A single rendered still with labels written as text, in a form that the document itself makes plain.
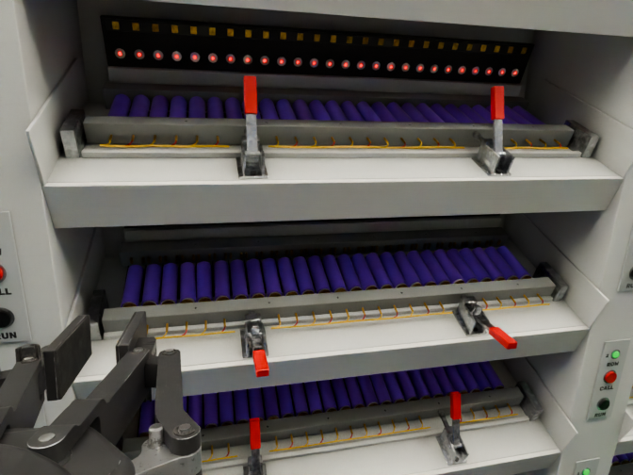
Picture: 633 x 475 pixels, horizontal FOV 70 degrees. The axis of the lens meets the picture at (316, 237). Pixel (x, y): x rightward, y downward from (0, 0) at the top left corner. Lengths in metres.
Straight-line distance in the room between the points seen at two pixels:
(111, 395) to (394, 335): 0.38
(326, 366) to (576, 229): 0.37
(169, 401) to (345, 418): 0.46
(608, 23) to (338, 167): 0.32
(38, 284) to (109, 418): 0.26
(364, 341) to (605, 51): 0.45
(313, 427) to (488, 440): 0.25
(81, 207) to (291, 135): 0.22
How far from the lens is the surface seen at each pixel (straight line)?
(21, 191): 0.46
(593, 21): 0.59
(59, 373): 0.31
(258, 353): 0.46
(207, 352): 0.51
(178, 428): 0.20
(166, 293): 0.55
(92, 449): 0.20
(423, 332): 0.57
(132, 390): 0.26
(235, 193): 0.44
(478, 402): 0.74
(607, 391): 0.76
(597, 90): 0.68
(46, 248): 0.46
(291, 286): 0.56
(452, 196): 0.51
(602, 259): 0.66
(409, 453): 0.69
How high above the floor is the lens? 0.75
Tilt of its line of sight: 17 degrees down
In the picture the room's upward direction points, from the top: 2 degrees clockwise
